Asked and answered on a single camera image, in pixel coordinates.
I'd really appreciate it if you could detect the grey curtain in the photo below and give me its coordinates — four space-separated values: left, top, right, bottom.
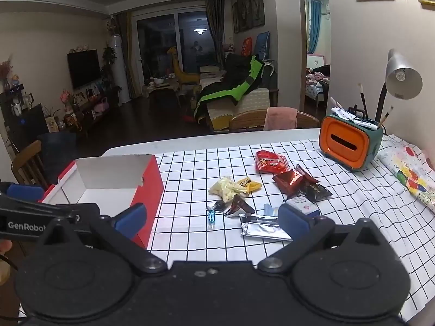
206 0 226 68
114 12 137 102

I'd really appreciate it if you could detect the red snack packet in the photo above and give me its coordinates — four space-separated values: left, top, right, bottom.
255 149 289 174

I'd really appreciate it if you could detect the black television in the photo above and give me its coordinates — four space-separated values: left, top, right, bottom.
67 49 102 89

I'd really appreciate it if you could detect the orange green tissue box organizer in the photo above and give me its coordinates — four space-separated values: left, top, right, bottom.
319 114 384 172

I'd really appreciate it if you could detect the dark brown snack packet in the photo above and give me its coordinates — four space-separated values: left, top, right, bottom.
299 183 333 203

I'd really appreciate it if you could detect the round silver candy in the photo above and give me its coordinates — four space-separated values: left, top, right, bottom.
206 200 228 213

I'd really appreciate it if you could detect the black green jacket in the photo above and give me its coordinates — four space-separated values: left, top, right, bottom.
192 54 276 123

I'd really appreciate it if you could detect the dried flower bouquet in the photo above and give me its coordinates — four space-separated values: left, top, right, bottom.
0 54 14 90

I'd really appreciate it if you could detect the red white cardboard box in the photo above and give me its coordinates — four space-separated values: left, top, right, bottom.
37 154 164 250

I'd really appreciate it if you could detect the cream yellow snack packet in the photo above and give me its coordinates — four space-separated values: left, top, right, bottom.
208 176 250 203

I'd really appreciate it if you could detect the white tube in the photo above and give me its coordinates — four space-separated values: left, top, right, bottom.
329 97 361 123

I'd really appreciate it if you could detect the grey desk lamp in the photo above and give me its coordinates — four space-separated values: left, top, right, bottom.
374 48 424 133

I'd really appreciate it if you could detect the cream yellow sofa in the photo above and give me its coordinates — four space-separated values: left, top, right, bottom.
200 86 272 133

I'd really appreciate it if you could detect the small dark triangular candy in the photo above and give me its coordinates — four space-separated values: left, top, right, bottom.
224 195 255 218

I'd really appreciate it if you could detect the white blue snack packet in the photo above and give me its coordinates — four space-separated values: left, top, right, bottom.
285 197 321 218

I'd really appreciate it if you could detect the silver foil packet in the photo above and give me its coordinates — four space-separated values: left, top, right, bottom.
239 213 293 242

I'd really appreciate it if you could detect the white standing air conditioner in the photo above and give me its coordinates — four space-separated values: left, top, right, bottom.
110 33 131 104

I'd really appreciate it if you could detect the yellow giraffe toy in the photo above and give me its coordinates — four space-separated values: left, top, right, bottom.
166 46 201 89

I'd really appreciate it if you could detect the wooden chair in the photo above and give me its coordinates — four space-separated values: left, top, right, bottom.
228 107 322 132
10 139 51 191

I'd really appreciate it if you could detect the person's left hand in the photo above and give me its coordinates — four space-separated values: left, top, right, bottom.
0 240 19 287

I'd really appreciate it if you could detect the colourful printed cloth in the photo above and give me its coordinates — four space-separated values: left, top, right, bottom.
377 141 435 213

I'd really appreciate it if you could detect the black cabinet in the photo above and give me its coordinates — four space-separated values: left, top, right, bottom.
0 83 50 143

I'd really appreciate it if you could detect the dark blue bin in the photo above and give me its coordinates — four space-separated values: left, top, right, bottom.
37 132 77 184

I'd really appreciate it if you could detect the black cable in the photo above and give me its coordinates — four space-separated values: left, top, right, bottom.
0 253 21 273

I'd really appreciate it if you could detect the bed with pink bedding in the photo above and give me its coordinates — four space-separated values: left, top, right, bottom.
306 64 331 109

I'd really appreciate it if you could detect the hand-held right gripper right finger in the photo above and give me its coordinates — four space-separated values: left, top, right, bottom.
257 205 388 274

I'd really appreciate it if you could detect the dark television stand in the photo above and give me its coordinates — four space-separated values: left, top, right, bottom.
61 86 119 136

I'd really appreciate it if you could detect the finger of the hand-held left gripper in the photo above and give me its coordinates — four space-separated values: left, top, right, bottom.
6 183 45 202
56 203 101 221

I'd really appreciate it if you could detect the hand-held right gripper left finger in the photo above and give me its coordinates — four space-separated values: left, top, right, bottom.
36 203 167 274

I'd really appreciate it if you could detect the copper foil snack packet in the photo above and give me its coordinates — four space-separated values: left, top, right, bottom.
272 164 320 200

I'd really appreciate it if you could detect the pink towel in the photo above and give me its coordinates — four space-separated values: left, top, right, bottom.
264 107 298 131

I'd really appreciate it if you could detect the green houseplant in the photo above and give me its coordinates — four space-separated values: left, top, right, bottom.
101 46 118 85

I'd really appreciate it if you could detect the white checkered tablecloth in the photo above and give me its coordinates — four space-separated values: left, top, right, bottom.
144 135 435 323

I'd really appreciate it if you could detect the blue curtain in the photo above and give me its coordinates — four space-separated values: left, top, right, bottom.
305 0 322 55

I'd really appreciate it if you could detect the small yellow snack packet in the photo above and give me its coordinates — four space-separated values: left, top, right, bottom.
237 177 262 196

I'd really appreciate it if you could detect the blue cushion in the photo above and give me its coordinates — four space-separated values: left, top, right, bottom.
253 31 272 62

